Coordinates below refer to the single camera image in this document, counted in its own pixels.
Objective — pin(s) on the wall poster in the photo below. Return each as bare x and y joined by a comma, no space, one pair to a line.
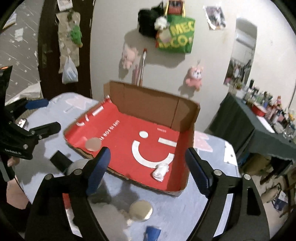
10,20

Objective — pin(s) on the person's left hand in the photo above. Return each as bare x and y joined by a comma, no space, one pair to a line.
10,162

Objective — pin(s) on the clear plastic bag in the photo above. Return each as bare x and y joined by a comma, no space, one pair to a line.
69,73

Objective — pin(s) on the round beige cosmetic pad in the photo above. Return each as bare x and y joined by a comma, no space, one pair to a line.
93,143

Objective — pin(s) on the red bowl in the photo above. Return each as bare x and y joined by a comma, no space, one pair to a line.
259,110

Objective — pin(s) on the beige hanging organizer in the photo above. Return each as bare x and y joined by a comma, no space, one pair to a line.
66,46

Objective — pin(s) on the door photo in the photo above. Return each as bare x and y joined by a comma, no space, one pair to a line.
64,4

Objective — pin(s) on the dark brown door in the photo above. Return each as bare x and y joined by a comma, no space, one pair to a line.
48,34

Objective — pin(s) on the person's left forearm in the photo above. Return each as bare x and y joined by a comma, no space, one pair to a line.
9,215

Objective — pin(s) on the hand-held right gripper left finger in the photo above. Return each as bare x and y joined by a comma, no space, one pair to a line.
99,169

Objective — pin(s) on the dark green covered table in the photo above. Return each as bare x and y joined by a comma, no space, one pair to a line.
233,125

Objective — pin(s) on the small white plush toy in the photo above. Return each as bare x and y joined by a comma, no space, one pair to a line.
161,23

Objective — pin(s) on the green tote bag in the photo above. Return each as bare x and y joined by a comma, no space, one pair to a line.
180,34

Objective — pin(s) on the glass jar with metal lid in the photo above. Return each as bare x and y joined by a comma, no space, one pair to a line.
76,165

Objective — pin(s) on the pale pink plush toy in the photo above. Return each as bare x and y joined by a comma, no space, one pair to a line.
128,55

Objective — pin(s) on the white paper sheet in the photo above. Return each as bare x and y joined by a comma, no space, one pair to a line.
266,124

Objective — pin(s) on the green plush toy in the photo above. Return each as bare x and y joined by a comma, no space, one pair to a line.
76,33

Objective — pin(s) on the round beige powder puff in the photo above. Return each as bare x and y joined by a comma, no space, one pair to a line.
140,210

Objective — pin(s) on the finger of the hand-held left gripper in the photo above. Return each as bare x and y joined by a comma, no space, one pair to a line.
49,128
37,103

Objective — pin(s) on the wall photo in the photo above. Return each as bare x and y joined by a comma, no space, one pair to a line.
215,17

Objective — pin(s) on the black bag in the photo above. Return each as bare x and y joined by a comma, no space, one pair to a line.
146,20

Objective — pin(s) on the row of bottles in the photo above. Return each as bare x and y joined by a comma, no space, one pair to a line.
275,109

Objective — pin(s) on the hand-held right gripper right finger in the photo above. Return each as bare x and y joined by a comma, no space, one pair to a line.
196,166

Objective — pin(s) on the red cardboard box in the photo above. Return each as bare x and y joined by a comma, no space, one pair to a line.
129,139

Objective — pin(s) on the white cotton wad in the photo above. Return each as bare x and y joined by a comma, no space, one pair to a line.
160,172

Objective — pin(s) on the white air conditioner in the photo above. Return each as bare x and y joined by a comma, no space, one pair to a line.
246,39

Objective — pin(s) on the pink cloth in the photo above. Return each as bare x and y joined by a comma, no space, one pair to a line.
15,192

